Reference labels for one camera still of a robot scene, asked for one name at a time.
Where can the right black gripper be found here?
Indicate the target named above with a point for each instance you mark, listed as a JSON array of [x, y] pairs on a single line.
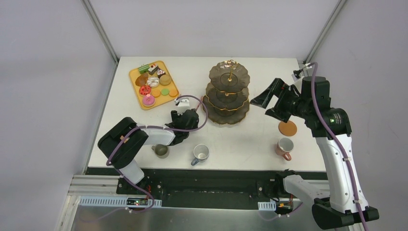
[[280, 101]]

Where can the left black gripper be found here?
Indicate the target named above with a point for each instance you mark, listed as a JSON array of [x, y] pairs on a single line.
[[190, 118]]

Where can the pink frosted donut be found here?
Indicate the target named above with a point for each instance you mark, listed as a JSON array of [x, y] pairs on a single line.
[[148, 100]]

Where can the round tan cookie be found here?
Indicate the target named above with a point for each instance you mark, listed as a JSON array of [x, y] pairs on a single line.
[[165, 79]]

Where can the red strawberry donut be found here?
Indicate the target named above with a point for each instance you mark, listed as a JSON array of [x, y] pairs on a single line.
[[145, 90]]

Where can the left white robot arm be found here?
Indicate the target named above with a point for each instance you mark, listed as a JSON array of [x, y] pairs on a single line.
[[122, 142]]

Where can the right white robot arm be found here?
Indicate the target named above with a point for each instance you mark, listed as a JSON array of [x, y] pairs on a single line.
[[345, 204]]

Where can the orange round coaster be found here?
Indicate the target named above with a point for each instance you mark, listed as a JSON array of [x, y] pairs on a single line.
[[287, 128]]

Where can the orange sandwich cookie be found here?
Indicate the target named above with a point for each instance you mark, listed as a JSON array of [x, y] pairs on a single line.
[[173, 92], [156, 93]]

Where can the blue grey mug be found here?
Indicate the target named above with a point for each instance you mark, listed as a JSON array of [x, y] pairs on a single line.
[[201, 153]]

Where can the yellow serving tray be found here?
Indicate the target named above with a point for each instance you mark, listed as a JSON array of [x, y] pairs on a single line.
[[134, 73]]

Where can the green sandwich cookie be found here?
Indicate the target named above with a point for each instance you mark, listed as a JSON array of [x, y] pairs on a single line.
[[165, 92]]

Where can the grey small cup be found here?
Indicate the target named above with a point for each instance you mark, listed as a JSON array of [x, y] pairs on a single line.
[[161, 151]]

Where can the pink mug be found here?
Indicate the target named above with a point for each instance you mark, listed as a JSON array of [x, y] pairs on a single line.
[[283, 148]]

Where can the three tier glass stand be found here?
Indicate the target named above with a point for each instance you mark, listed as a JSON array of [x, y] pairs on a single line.
[[226, 96]]

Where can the white striped donut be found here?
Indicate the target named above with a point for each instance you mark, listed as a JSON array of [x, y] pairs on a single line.
[[153, 82]]

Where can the dark chocolate cake piece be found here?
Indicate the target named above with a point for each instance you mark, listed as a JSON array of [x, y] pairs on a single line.
[[161, 73]]

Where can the chocolate cake slice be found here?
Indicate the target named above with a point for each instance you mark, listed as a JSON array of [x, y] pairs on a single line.
[[153, 68]]

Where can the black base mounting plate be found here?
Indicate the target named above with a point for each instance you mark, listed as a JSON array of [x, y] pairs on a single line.
[[216, 189]]

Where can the green swiss roll cake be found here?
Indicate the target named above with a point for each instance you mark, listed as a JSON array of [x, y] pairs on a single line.
[[144, 68]]

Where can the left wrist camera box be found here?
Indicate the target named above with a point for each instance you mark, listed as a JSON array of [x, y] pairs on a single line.
[[182, 104]]

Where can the right white cable duct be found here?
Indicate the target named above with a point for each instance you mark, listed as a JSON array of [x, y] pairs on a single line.
[[267, 206]]

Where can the white cable duct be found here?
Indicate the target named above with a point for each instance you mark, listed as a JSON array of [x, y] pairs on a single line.
[[267, 206], [111, 201]]

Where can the aluminium frame rail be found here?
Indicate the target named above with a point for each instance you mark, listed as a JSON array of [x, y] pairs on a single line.
[[93, 185]]

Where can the left white cable duct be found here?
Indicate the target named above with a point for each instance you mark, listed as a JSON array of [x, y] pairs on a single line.
[[111, 201]]

